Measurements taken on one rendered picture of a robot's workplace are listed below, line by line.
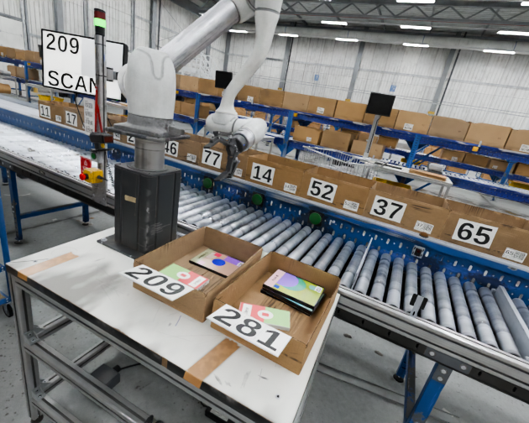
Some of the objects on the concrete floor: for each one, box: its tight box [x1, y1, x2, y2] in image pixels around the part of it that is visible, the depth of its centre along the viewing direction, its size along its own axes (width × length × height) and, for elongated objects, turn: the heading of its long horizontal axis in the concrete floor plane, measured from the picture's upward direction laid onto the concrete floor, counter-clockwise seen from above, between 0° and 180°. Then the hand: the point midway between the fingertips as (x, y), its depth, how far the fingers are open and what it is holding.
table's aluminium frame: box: [8, 272, 336, 423], centre depth 116 cm, size 100×58×72 cm, turn 40°
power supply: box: [205, 406, 235, 423], centre depth 133 cm, size 15×6×3 cm, turn 40°
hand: (213, 163), depth 111 cm, fingers open, 13 cm apart
